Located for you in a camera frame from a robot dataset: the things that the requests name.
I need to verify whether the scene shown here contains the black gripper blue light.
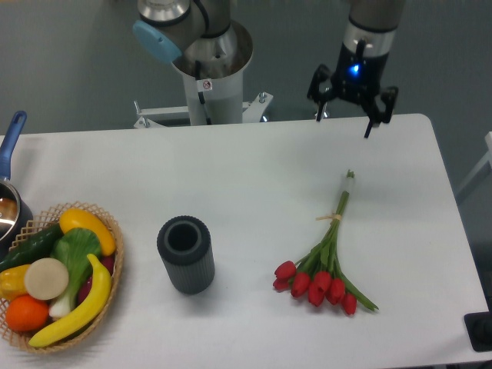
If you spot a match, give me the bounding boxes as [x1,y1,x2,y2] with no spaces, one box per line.
[307,41,398,138]

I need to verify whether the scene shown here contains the red tulip bouquet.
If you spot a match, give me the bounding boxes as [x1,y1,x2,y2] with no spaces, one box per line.
[272,170,379,316]

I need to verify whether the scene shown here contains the dark grey ribbed vase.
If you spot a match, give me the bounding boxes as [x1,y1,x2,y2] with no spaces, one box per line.
[157,215,215,294]

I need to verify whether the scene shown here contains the beige round disc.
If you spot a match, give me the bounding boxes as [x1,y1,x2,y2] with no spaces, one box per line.
[24,258,68,301]

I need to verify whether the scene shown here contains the dark green cucumber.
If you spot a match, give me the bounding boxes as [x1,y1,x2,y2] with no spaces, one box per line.
[1,223,63,271]

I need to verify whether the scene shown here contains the dark red vegetable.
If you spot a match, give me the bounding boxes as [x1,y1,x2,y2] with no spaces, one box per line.
[77,256,115,305]

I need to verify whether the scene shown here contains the yellow squash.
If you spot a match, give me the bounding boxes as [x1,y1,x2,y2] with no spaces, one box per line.
[59,208,116,257]

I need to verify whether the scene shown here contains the saucepan with blue handle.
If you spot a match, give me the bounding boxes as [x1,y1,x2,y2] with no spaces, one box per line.
[1,111,33,260]

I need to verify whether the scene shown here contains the yellow bell pepper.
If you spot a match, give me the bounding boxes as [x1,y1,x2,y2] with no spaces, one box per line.
[1,264,30,301]

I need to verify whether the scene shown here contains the yellow banana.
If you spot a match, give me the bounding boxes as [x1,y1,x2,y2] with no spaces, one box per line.
[28,254,111,348]

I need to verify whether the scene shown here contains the woven wicker basket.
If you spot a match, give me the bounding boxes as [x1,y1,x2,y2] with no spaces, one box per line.
[1,201,124,354]

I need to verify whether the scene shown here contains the orange fruit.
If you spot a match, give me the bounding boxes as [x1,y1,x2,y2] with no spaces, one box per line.
[5,294,48,332]

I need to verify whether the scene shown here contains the black device at table edge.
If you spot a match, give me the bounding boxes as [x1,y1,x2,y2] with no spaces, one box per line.
[464,311,491,352]

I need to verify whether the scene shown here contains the green bok choy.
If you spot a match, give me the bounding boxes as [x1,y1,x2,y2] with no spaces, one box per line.
[49,228,101,320]

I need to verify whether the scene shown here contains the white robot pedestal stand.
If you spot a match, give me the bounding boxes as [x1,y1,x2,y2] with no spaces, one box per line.
[133,68,274,129]

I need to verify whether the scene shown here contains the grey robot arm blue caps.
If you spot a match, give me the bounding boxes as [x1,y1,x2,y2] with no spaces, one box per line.
[132,1,404,131]

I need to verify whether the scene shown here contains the white furniture frame right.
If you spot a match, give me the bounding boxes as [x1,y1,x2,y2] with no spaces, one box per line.
[455,131,491,204]

